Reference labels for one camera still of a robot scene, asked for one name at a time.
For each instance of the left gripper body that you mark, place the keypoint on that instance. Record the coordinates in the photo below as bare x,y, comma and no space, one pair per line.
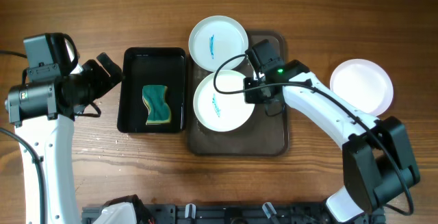
92,83

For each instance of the white plate bottom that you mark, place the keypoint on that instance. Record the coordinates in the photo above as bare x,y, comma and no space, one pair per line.
216,108

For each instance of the white plate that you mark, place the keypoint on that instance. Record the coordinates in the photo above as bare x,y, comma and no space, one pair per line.
216,39
363,84
216,108

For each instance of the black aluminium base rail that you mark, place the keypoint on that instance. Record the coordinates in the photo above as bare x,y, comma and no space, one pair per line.
298,213

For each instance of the black rectangular tray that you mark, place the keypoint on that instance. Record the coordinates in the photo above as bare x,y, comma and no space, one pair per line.
143,66

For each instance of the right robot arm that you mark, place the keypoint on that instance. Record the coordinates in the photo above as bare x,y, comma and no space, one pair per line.
378,162

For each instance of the brown plastic serving tray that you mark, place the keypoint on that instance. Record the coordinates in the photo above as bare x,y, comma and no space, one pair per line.
265,134

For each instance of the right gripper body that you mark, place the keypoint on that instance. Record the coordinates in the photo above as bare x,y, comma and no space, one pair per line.
253,89

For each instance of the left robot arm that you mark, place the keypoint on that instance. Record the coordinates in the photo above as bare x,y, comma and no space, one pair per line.
43,115

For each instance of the green yellow sponge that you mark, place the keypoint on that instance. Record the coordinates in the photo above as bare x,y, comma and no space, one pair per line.
154,98

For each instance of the white plate top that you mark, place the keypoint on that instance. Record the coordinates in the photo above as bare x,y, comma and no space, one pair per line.
216,39

